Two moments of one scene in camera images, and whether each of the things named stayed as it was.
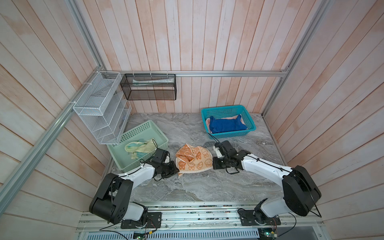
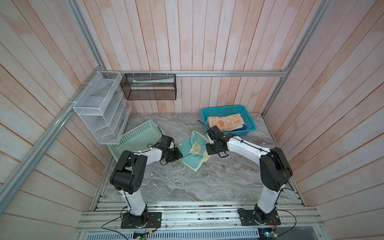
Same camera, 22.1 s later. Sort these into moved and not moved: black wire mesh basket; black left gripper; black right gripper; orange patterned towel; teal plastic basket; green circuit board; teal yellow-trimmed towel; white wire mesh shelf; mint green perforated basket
Moved: teal yellow-trimmed towel; black right gripper; orange patterned towel; black left gripper
Not moved: teal plastic basket; green circuit board; black wire mesh basket; mint green perforated basket; white wire mesh shelf
